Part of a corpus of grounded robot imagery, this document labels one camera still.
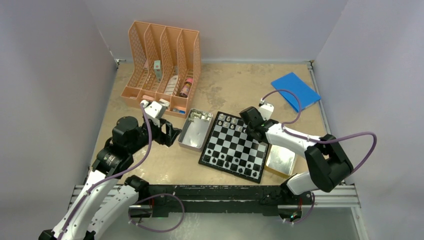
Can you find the orange plastic file organizer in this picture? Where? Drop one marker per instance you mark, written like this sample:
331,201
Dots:
180,55

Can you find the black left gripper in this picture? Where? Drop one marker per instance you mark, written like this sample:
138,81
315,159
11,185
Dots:
162,137

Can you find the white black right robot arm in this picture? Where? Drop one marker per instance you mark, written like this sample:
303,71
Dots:
326,160

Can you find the aluminium frame rail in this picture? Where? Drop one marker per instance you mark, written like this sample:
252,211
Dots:
325,216

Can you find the pink capped small bottle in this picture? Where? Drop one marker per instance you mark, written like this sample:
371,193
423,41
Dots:
185,90

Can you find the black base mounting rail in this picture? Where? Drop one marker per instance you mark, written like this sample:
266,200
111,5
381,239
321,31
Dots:
267,200

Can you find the blue notebook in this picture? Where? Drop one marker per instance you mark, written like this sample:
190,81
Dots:
305,94

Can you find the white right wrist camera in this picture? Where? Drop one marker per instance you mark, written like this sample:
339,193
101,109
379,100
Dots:
266,110

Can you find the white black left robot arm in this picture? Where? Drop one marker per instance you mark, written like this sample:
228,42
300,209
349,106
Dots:
89,217

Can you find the green white small box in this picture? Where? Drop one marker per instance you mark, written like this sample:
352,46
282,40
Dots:
157,68

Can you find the black white chess board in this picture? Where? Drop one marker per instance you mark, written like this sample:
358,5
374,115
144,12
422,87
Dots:
230,149

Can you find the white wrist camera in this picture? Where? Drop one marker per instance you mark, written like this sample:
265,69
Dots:
266,110
153,109

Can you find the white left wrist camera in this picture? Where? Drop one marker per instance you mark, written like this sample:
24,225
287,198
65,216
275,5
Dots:
153,109

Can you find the pink metal tin box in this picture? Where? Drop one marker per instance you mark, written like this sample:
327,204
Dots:
195,130

